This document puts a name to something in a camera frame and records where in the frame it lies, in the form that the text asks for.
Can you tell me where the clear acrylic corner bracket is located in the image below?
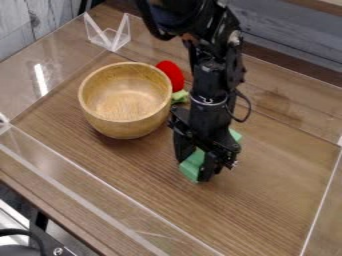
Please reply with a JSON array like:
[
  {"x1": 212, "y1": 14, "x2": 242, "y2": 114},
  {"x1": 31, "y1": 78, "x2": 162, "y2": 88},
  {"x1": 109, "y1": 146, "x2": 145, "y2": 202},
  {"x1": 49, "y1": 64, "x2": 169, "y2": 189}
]
[{"x1": 83, "y1": 13, "x2": 131, "y2": 52}]

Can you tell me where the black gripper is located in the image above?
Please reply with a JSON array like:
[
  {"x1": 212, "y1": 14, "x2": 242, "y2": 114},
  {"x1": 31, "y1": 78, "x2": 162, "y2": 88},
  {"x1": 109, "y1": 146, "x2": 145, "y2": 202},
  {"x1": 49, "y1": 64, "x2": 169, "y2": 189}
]
[{"x1": 169, "y1": 102, "x2": 232, "y2": 182}]

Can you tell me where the brown wooden bowl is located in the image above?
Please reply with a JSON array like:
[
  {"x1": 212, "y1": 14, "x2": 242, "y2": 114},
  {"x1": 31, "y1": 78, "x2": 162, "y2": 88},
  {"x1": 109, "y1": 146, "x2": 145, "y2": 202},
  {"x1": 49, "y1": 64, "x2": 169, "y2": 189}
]
[{"x1": 78, "y1": 62, "x2": 173, "y2": 139}]

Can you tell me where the black cable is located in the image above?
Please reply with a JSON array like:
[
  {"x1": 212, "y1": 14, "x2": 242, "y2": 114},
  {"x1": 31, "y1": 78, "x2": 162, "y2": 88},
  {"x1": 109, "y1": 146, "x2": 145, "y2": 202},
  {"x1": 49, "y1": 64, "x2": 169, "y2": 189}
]
[{"x1": 0, "y1": 228, "x2": 45, "y2": 256}]

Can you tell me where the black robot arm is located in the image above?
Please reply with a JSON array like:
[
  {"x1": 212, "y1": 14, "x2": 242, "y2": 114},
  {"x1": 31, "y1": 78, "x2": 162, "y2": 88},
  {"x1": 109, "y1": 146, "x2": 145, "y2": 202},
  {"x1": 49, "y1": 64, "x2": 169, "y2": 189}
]
[{"x1": 135, "y1": 0, "x2": 246, "y2": 182}]

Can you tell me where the red plush strawberry toy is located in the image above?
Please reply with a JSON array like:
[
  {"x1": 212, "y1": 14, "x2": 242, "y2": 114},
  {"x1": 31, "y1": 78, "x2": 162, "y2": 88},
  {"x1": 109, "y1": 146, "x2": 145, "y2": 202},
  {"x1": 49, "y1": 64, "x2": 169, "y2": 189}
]
[{"x1": 157, "y1": 60, "x2": 189, "y2": 103}]

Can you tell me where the black metal table frame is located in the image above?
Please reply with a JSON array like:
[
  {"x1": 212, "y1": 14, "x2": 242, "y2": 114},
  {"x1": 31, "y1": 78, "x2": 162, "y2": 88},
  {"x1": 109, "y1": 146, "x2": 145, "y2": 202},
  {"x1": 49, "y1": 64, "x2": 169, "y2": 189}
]
[{"x1": 30, "y1": 211, "x2": 78, "y2": 256}]

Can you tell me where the green rectangular block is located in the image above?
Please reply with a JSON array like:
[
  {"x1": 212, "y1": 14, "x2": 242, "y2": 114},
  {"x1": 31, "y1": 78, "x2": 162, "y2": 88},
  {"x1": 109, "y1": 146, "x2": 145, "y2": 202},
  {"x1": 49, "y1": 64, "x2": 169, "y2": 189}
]
[{"x1": 178, "y1": 129, "x2": 242, "y2": 183}]

